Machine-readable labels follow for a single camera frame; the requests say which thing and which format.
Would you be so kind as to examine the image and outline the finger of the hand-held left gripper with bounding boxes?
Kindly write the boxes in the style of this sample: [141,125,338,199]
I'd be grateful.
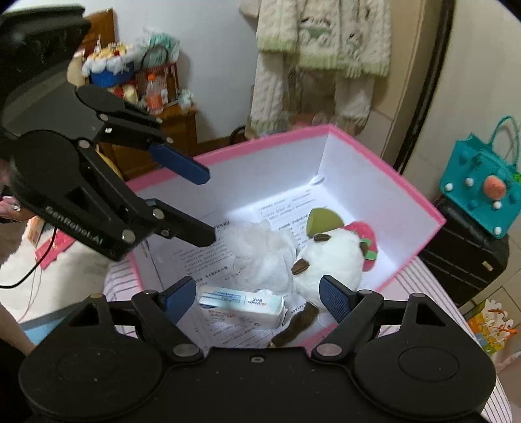
[79,140,216,261]
[75,85,211,185]

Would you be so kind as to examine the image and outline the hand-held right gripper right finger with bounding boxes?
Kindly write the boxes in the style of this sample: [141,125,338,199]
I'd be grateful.
[311,274,444,361]

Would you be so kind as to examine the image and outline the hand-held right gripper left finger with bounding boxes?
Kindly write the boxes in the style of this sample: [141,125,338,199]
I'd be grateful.
[69,276,204,359]

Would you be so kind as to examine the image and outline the white plush toy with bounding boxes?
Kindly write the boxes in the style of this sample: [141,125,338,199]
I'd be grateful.
[271,230,365,348]

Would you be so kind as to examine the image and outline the blue white tissue packet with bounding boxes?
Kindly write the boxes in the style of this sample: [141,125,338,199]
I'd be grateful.
[197,285,286,329]

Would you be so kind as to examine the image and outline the strawberry plush toy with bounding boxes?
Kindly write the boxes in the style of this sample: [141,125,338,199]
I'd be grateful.
[344,220,379,272]

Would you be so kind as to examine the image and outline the white mesh bath pouf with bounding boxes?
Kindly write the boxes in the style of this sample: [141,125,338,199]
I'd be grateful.
[220,222,300,293]

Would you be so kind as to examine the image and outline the green plush toy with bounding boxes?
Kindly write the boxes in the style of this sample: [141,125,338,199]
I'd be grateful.
[305,207,346,237]

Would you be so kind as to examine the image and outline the pink cardboard box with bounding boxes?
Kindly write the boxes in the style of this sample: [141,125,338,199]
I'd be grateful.
[104,124,447,354]

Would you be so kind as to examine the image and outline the person's left forearm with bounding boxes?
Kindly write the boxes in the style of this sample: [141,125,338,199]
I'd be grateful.
[0,220,28,265]

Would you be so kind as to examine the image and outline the person's left hand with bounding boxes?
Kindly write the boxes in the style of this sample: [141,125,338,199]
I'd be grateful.
[0,194,31,222]

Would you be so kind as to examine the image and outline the wooden cabinet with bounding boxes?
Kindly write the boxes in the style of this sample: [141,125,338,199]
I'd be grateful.
[95,103,200,182]

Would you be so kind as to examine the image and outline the striped tablecloth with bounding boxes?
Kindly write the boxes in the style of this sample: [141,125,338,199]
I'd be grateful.
[102,256,514,423]

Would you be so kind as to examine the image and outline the orange drink bottle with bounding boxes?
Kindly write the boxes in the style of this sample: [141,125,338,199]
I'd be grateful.
[146,73,163,115]

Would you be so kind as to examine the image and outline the red paper sheet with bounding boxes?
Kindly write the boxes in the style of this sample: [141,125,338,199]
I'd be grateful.
[35,234,76,269]

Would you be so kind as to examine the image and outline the printed paper sheet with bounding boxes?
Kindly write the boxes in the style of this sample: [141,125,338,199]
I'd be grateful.
[150,191,322,350]

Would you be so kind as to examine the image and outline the blue white plush cake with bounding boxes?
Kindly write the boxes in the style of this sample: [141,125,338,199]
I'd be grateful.
[81,41,137,88]

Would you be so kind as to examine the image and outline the black suitcase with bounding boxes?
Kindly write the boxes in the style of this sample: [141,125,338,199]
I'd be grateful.
[419,195,510,307]

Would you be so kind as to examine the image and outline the colorful printed gift bag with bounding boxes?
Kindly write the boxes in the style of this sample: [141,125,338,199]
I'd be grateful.
[466,299,521,373]

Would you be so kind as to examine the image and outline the teal felt handbag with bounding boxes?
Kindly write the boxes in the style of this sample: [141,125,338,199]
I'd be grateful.
[440,116,521,239]

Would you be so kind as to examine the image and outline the cream fuzzy cardigan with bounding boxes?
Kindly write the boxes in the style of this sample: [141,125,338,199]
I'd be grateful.
[240,0,392,78]

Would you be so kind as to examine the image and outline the black tall pole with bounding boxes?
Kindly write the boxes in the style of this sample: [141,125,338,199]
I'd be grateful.
[393,0,456,176]

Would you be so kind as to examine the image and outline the wire mesh basket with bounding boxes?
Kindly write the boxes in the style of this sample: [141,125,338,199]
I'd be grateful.
[134,61,180,106]

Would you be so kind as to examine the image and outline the black cable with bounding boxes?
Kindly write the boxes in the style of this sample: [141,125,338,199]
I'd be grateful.
[0,228,58,289]

